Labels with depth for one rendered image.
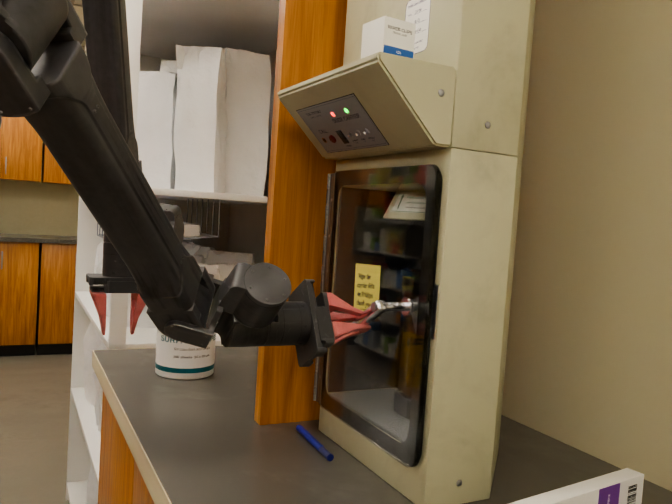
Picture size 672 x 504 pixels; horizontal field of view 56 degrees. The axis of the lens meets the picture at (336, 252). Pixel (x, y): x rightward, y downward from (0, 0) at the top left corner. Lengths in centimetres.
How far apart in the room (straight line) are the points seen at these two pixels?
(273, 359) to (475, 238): 46
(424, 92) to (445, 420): 42
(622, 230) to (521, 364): 35
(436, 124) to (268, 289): 29
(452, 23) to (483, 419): 52
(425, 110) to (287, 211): 39
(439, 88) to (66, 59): 44
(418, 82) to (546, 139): 56
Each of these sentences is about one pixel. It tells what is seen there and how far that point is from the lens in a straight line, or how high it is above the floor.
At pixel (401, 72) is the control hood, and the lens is 78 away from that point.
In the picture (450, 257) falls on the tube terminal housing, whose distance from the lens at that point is 82.
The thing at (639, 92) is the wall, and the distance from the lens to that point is 119.
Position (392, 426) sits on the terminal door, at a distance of 90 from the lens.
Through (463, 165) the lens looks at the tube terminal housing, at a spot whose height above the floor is 139.
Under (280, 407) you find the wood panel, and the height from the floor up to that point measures 97.
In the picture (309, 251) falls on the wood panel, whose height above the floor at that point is 125.
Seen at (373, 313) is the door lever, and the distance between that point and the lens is 83.
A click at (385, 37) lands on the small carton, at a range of 84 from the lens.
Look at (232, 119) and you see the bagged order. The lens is 216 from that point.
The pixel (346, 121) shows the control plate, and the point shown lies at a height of 145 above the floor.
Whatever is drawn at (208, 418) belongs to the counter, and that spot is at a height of 94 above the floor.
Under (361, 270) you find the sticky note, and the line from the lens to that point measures 96.
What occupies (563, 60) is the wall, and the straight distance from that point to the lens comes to 132.
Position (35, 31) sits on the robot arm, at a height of 144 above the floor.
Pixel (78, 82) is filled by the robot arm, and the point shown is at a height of 141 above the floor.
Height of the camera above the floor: 131
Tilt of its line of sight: 3 degrees down
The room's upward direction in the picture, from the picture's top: 4 degrees clockwise
